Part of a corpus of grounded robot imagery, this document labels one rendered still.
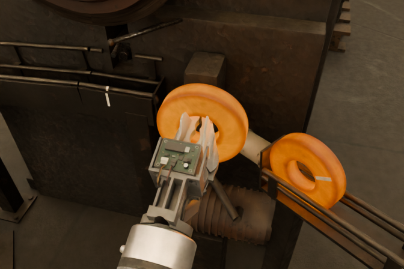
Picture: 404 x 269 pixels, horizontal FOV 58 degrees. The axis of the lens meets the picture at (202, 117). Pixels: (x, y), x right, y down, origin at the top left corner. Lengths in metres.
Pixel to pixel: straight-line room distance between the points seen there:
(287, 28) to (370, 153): 1.15
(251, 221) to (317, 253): 0.63
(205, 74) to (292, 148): 0.24
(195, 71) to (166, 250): 0.44
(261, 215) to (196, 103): 0.39
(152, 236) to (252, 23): 0.52
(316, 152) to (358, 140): 1.25
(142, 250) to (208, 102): 0.24
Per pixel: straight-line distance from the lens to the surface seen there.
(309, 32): 0.82
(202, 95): 0.56
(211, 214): 0.88
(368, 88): 2.27
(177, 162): 0.49
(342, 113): 2.04
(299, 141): 0.68
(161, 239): 0.47
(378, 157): 1.87
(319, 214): 0.73
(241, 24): 0.82
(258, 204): 0.88
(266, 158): 0.75
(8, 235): 1.61
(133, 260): 0.47
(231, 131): 0.59
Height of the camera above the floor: 1.25
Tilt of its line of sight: 42 degrees down
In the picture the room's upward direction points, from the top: straight up
